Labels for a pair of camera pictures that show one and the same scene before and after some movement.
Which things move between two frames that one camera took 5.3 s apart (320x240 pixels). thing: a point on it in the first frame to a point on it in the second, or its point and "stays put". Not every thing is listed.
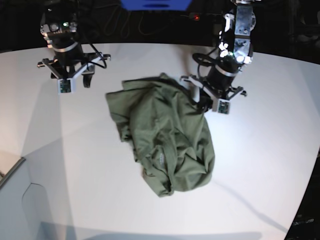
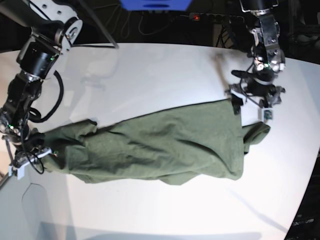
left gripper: (65, 68) to (22, 157)
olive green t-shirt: (173, 139) to (195, 142)
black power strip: (205, 16) stays put
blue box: (156, 5) stays put
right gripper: (208, 91) to (264, 97)
